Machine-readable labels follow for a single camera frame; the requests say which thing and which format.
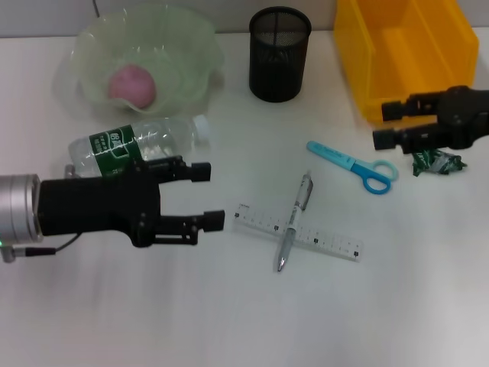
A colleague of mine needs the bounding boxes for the translucent green fruit plate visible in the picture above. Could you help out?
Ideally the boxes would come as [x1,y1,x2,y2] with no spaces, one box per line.
[53,5,226,123]

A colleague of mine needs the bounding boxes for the dark left gripper cable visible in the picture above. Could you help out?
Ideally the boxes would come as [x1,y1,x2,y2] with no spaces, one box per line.
[0,233,83,264]

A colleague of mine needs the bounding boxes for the transparent plastic ruler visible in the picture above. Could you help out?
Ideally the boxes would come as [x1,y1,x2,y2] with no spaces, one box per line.
[233,203,364,263]

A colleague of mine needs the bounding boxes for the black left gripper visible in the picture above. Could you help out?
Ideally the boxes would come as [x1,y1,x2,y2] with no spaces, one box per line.
[37,154,212,248]

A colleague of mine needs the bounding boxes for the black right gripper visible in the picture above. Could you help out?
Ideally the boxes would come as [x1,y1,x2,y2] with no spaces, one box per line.
[372,84,489,154]

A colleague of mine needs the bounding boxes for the black mesh pen holder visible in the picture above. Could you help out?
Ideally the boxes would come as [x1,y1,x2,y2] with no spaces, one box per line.
[248,6,313,103]

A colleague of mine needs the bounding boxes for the green plastic wrapper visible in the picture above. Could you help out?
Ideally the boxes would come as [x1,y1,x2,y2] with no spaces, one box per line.
[411,148,468,177]

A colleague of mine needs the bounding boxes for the clear green-label water bottle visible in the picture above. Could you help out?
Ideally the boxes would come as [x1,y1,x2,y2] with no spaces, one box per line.
[68,114,211,180]

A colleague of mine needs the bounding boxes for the clear silver ballpoint pen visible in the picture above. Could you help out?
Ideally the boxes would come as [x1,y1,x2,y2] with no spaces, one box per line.
[277,170,315,273]

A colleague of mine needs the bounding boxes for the pink peach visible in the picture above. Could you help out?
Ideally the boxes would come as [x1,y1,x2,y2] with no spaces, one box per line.
[106,64,157,109]

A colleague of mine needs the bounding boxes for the yellow plastic bin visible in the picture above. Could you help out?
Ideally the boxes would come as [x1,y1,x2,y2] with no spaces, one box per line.
[334,0,481,123]

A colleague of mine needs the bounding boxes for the blue safety scissors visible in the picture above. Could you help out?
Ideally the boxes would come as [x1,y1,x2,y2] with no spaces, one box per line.
[306,140,400,196]

